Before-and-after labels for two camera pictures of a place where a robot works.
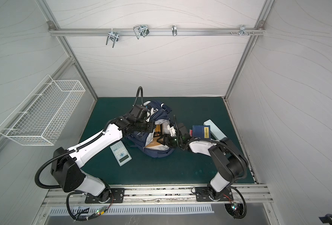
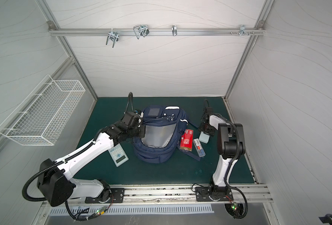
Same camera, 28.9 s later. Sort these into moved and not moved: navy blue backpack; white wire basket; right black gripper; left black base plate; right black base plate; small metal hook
Moved: right black gripper; navy blue backpack
Not moved: white wire basket; left black base plate; small metal hook; right black base plate
